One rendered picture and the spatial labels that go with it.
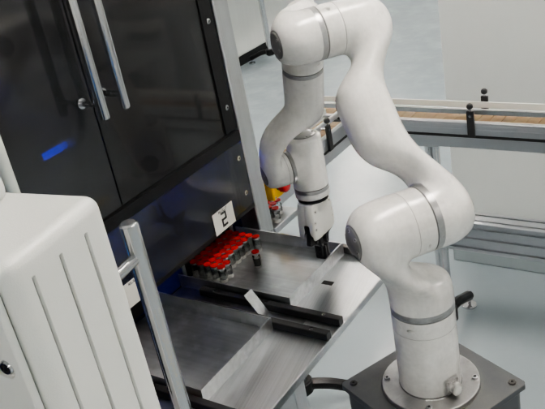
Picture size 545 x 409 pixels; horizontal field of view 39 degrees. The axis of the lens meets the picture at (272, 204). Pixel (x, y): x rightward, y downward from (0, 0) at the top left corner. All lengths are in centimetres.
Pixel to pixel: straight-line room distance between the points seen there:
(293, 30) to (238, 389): 73
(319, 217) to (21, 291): 114
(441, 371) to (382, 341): 165
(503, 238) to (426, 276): 135
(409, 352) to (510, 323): 174
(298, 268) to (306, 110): 46
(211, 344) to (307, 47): 72
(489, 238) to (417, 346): 134
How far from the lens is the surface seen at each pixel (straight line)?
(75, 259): 89
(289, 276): 195
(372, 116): 138
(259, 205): 211
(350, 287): 187
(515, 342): 311
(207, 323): 184
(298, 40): 141
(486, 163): 333
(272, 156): 174
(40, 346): 87
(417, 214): 133
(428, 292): 140
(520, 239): 273
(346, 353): 311
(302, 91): 167
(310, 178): 181
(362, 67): 141
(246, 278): 197
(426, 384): 152
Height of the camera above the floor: 189
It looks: 26 degrees down
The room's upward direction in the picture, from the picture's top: 11 degrees counter-clockwise
